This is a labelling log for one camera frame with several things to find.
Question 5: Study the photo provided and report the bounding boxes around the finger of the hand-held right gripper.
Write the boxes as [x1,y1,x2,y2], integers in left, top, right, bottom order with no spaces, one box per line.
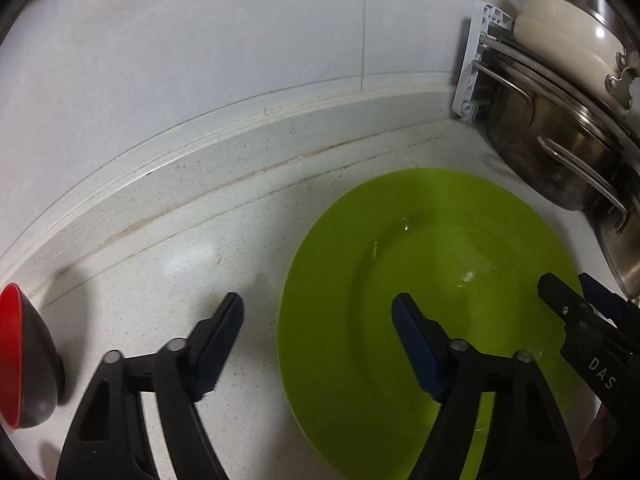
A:
[537,272,598,333]
[577,272,640,333]

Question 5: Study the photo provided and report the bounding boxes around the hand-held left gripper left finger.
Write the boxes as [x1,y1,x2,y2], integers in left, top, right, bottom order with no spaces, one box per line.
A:
[55,291,246,480]

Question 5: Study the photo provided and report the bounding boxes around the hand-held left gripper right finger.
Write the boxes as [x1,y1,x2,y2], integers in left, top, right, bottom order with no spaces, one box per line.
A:
[391,292,571,480]

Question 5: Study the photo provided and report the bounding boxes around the green plate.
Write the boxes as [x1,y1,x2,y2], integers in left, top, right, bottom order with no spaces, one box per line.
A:
[276,167,608,480]

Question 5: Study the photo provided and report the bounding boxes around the red and black bowl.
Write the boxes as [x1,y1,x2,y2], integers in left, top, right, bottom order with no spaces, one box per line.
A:
[0,282,66,429]

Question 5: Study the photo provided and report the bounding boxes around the person's right hand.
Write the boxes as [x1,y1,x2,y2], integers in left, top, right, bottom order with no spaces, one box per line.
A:
[579,404,615,480]

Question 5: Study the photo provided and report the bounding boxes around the steel pots on rack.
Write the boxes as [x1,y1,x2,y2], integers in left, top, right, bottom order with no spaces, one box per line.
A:
[451,0,640,161]

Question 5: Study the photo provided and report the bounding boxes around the cream enamel pot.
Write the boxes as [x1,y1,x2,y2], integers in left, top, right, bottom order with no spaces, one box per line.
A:
[514,0,640,118]

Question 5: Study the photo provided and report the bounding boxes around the steel pot with handle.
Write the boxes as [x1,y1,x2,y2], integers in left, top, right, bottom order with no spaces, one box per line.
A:
[482,72,631,233]

